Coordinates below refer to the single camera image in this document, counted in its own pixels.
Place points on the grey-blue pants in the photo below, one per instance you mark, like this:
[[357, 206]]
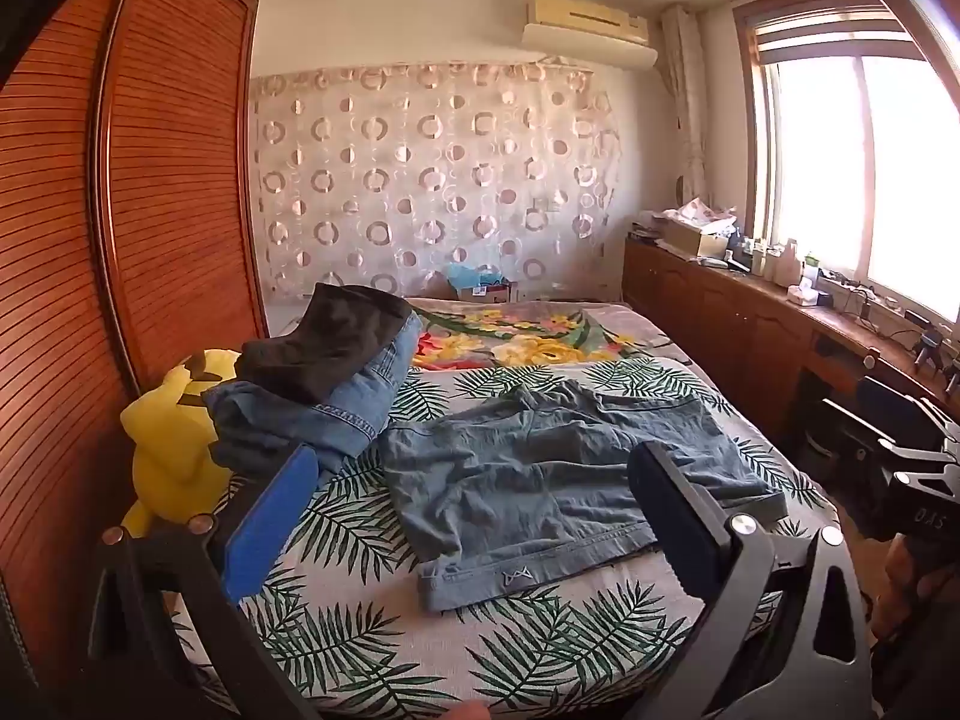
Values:
[[540, 480]]

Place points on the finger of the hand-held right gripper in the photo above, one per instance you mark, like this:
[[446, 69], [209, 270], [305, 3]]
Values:
[[915, 450], [926, 481]]

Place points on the white air conditioner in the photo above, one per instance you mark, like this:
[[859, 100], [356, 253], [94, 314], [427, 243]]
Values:
[[589, 26]]

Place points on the cardboard box with papers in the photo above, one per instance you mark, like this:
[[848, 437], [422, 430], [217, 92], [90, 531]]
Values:
[[697, 229]]

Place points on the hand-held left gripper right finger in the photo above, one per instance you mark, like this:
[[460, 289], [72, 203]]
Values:
[[675, 532]]

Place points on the folded blue jeans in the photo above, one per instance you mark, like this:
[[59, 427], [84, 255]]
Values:
[[337, 405]]

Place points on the yellow plush toy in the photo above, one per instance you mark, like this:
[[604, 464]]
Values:
[[169, 457]]

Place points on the long wooden cabinet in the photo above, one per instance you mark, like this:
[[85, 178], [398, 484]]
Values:
[[735, 315]]

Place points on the white plastic bottle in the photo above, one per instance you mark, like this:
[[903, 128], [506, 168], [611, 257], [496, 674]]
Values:
[[791, 259]]

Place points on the circle pattern curtain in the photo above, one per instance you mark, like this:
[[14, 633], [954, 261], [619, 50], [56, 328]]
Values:
[[435, 180]]

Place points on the person's right hand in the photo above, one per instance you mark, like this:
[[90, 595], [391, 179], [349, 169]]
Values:
[[907, 585]]

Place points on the wooden framed window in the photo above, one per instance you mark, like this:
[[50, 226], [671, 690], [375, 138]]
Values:
[[855, 157]]

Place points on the white power strip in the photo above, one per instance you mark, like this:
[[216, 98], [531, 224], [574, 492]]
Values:
[[855, 291]]

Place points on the gathered window curtain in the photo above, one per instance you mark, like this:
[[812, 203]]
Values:
[[686, 105]]

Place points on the folded black pants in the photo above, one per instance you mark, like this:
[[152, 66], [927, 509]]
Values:
[[322, 345]]

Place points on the wooden louvred wardrobe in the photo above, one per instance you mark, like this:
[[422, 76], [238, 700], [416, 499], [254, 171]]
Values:
[[112, 240]]

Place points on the floral blanket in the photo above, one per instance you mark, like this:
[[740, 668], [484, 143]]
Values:
[[517, 337]]

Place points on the white tissue box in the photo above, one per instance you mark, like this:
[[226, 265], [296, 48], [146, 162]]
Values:
[[804, 291]]

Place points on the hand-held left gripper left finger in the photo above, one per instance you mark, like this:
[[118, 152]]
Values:
[[270, 525]]

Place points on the leaf print bedsheet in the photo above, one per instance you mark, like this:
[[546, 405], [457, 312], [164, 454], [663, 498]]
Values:
[[420, 615]]

